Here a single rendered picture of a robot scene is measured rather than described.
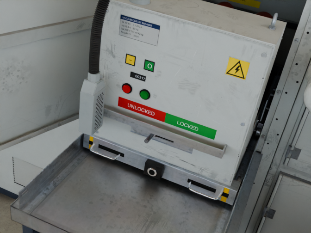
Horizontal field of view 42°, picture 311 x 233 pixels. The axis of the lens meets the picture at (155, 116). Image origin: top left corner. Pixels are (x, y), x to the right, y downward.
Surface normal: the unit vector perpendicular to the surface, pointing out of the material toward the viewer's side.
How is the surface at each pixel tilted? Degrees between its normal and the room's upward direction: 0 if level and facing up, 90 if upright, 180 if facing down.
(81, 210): 0
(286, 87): 90
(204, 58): 90
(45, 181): 90
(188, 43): 90
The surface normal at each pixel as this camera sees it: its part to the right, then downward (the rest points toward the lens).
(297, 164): -0.38, 0.45
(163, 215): 0.14, -0.83
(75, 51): 0.73, 0.45
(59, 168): 0.91, 0.32
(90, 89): -0.27, -0.01
